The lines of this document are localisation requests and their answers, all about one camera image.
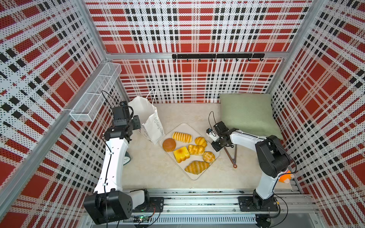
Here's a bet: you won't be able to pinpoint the white paper gift bag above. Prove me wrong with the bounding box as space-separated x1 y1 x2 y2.
128 90 165 144

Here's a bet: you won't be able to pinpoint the red silicone metal tongs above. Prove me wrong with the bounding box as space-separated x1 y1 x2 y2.
224 145 237 169

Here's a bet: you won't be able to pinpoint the small shell-shaped yellow bread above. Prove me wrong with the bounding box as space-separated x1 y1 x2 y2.
195 137 207 148

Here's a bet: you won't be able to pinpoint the beige plastic tray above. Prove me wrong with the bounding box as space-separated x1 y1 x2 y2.
158 122 221 181

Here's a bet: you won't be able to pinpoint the green cushion pillow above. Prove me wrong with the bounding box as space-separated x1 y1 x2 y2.
220 93 283 140

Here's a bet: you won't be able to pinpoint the long ridged yellow bread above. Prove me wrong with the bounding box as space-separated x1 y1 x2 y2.
173 132 193 143

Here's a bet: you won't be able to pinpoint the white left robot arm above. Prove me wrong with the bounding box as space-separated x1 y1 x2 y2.
83 102 148 225

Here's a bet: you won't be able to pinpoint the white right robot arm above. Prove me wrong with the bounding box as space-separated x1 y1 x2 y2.
206 121 291 211

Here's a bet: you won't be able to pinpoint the round scored bread roll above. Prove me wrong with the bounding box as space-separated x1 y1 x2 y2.
202 152 216 163

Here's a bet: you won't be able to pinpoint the twisted braided yellow bread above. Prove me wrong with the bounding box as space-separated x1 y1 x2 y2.
188 144 205 155

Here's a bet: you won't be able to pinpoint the striped croissant bread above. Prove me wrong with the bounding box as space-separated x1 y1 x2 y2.
184 161 210 175

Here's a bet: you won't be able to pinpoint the yellow square toast bread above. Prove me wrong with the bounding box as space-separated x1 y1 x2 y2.
174 146 190 163

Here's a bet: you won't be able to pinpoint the round brown bun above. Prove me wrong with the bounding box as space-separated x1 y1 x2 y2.
162 138 176 152

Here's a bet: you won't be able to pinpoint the small plush doll toy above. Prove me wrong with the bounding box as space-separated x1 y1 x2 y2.
279 170 295 183

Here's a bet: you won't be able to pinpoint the green circuit board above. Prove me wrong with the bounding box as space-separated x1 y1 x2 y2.
133 216 150 223

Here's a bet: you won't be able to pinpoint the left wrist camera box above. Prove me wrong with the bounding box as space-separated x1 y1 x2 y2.
119 101 128 107

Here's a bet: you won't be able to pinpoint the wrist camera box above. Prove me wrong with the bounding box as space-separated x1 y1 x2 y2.
206 128 219 142
119 101 128 107

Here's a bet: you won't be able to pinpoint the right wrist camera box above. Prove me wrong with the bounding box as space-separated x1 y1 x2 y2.
206 128 219 142

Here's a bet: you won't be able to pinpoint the white wire mesh basket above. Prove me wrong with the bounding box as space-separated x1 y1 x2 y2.
70 63 121 122

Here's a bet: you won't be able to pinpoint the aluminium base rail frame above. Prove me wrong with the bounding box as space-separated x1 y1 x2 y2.
108 189 326 228

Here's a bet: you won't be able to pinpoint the black wall hook rail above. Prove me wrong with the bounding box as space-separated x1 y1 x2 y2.
172 53 265 60

